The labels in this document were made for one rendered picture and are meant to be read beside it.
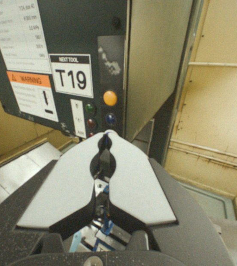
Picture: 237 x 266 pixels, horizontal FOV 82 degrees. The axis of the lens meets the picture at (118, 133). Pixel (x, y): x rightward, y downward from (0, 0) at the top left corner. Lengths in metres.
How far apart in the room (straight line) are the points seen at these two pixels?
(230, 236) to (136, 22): 1.27
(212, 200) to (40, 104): 1.64
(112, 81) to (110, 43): 0.05
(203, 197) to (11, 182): 1.82
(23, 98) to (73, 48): 0.23
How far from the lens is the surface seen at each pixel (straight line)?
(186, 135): 1.38
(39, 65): 0.36
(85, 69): 0.27
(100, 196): 0.70
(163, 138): 1.02
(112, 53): 0.23
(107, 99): 0.24
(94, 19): 0.26
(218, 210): 1.68
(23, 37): 0.38
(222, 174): 1.60
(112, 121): 0.25
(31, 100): 0.42
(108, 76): 0.24
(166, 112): 0.94
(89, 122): 0.28
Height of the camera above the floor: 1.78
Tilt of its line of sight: 29 degrees down
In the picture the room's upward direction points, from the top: 1 degrees clockwise
